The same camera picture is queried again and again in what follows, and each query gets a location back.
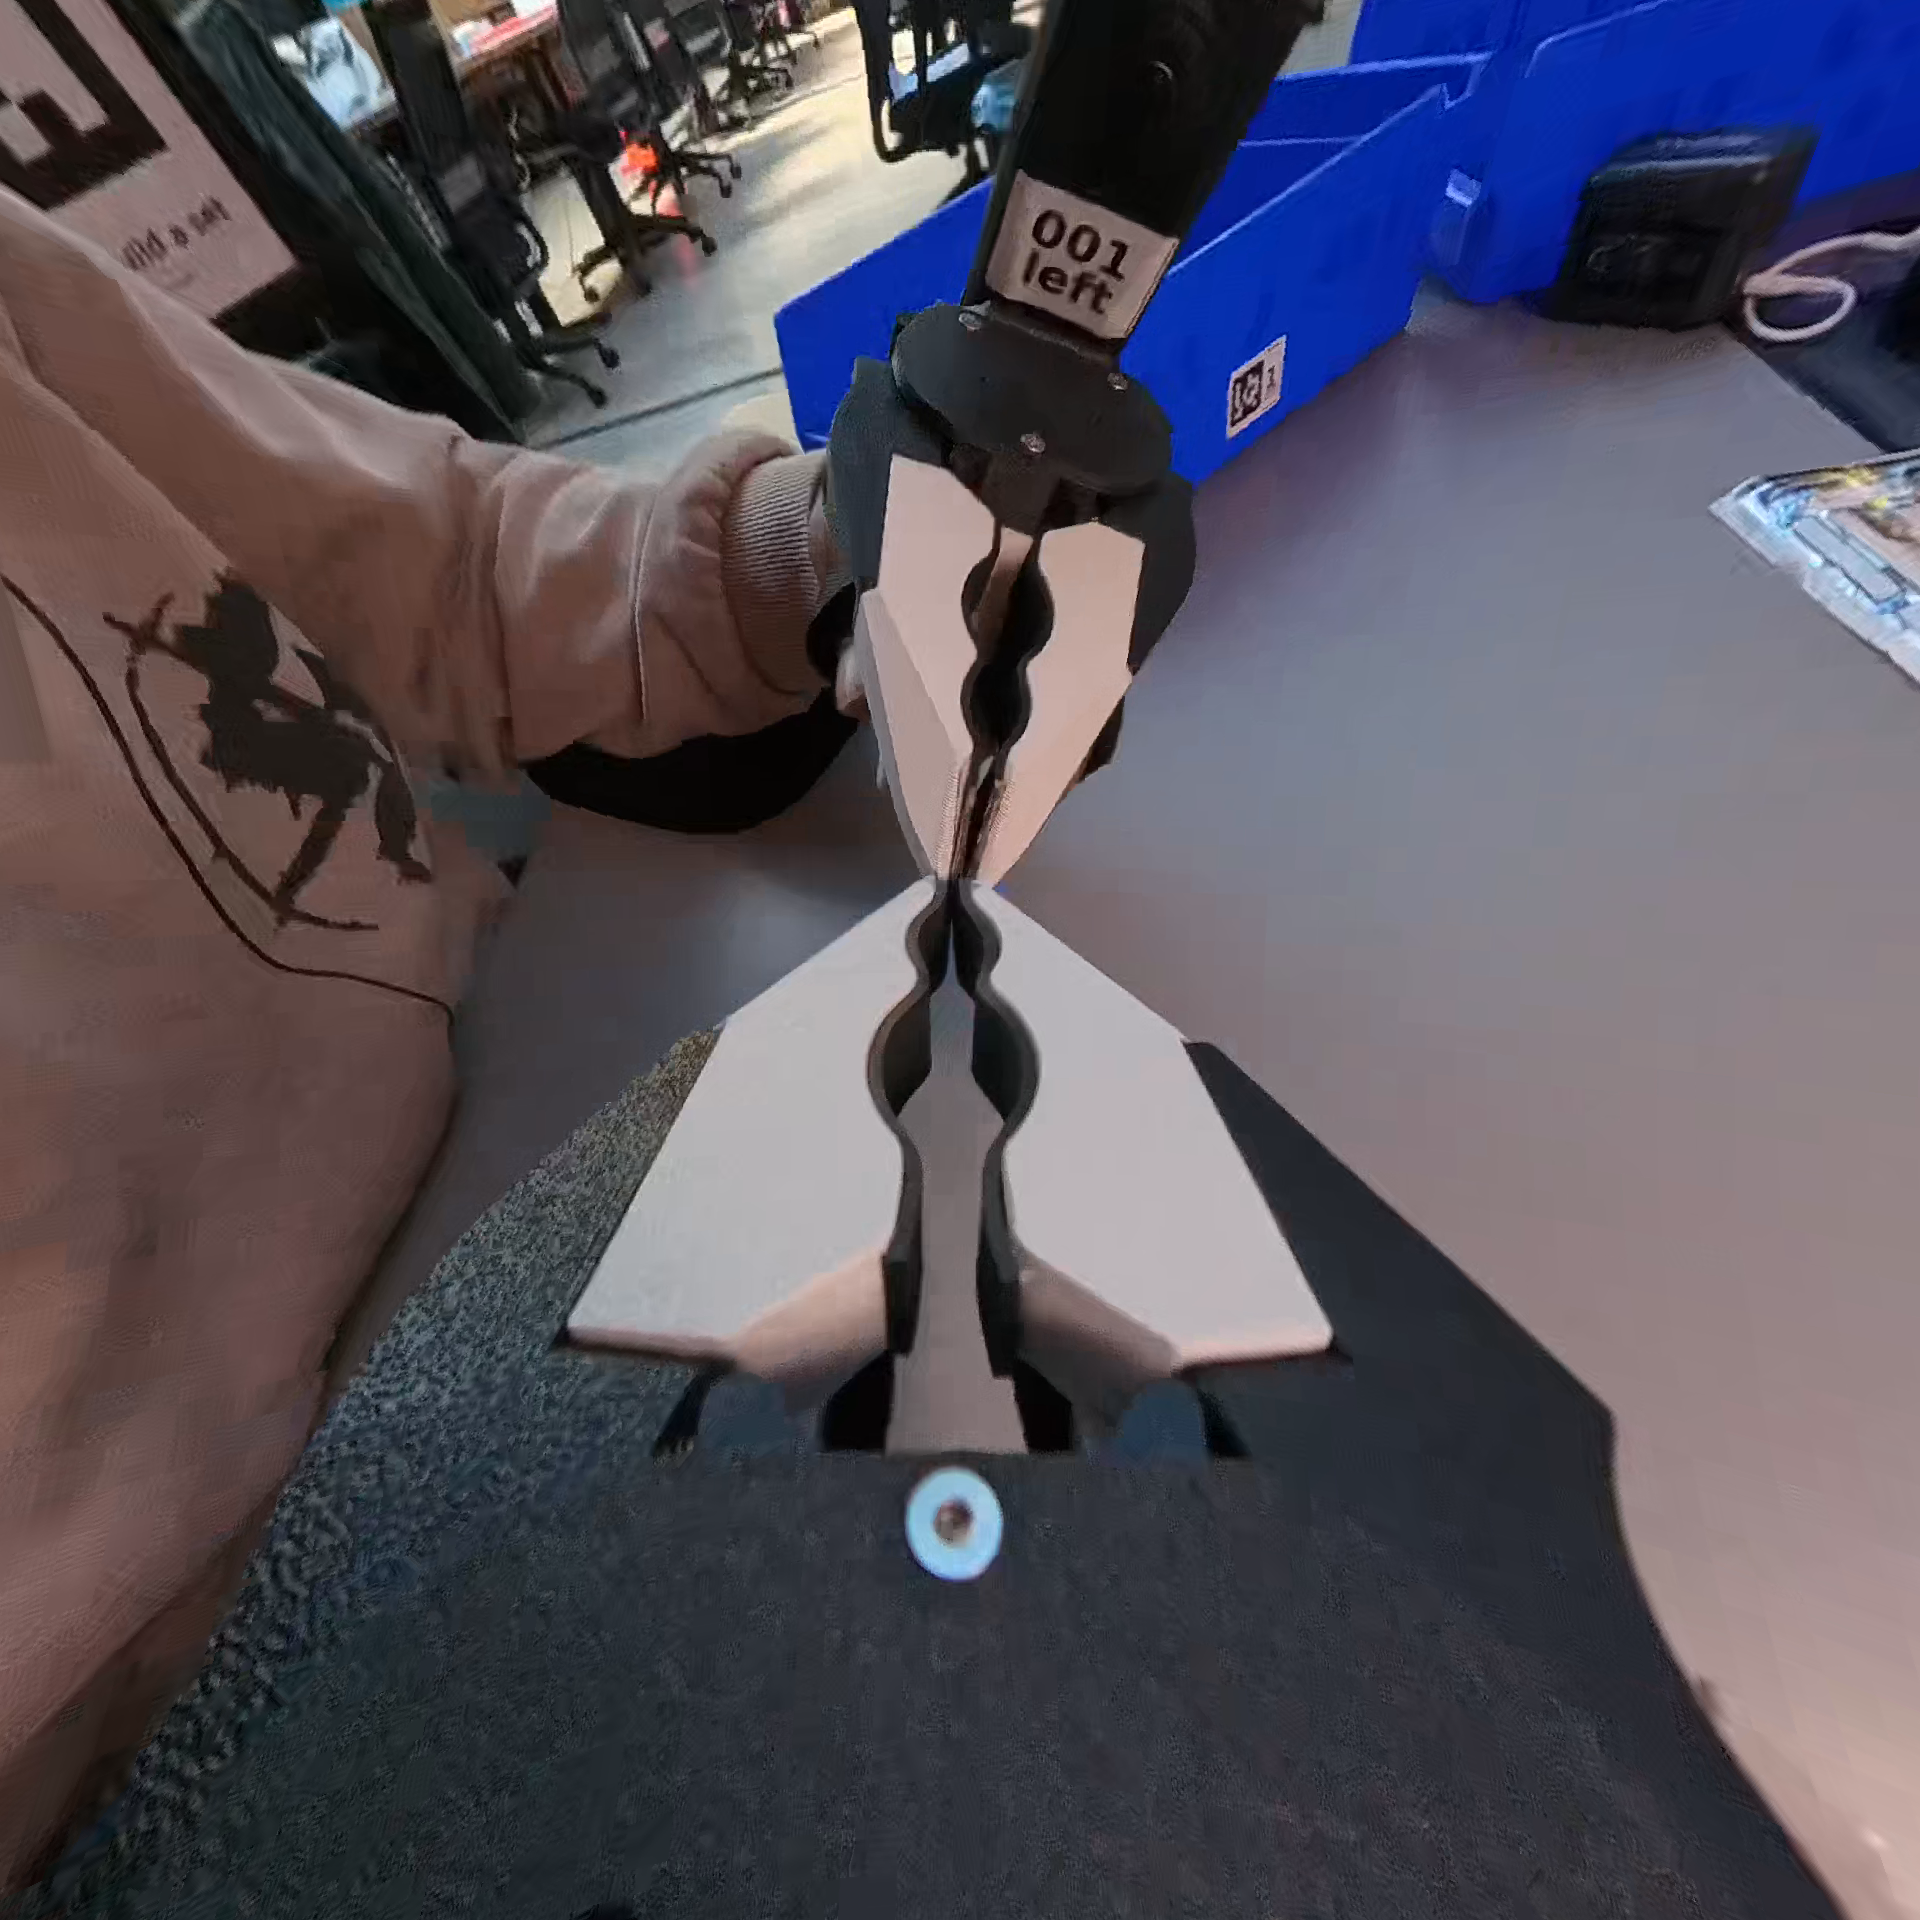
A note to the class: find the black padded armrest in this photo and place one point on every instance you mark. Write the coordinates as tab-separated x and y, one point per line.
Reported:
691	781

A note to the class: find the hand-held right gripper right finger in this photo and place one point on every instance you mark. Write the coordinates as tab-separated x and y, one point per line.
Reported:
1154	1185

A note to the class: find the small black cube device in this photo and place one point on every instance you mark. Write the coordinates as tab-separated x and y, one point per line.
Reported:
1681	225

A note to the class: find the black white marker sign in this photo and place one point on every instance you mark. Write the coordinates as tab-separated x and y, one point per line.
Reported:
135	182

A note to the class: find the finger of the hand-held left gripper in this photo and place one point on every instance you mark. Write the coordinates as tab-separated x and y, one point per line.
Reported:
1088	646
915	630

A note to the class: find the person's left forearm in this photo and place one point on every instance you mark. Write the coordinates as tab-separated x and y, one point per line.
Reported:
629	599

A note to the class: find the group of black office chairs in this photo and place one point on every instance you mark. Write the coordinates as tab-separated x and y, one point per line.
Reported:
493	225

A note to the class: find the holographic sticker sheet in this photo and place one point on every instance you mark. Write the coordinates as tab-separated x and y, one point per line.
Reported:
1845	555

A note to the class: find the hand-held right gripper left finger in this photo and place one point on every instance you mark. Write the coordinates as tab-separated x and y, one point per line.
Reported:
749	1185

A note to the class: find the person's beige sweatshirt torso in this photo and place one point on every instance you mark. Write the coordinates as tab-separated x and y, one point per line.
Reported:
181	1050

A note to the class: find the blue bin with tag label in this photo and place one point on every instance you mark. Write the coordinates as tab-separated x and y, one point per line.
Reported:
1306	271

